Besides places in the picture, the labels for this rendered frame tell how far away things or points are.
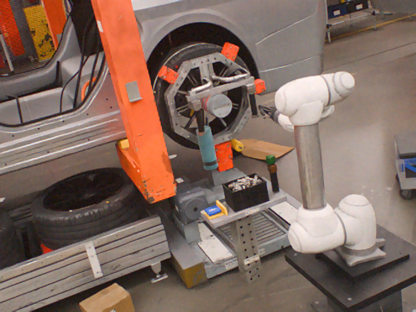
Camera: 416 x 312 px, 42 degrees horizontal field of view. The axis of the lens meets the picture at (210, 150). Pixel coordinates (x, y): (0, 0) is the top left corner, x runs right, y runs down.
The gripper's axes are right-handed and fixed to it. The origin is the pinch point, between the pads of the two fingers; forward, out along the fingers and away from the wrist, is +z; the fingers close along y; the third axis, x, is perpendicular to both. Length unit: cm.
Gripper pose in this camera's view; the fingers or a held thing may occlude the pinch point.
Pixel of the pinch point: (262, 108)
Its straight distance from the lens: 308.4
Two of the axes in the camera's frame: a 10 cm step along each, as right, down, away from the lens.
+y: 9.1, -3.0, 2.9
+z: -3.7, -2.7, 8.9
